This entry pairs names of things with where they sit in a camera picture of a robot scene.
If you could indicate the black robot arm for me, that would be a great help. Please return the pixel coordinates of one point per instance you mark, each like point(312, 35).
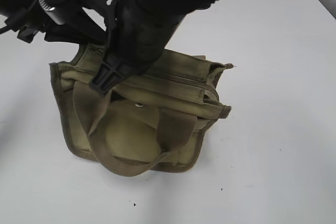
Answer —
point(134, 32)

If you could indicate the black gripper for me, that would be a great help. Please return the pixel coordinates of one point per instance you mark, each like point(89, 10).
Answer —
point(73, 21)

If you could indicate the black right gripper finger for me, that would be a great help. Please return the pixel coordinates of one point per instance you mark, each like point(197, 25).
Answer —
point(114, 67)

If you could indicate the olive yellow canvas bag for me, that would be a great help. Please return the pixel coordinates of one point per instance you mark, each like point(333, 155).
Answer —
point(154, 121)

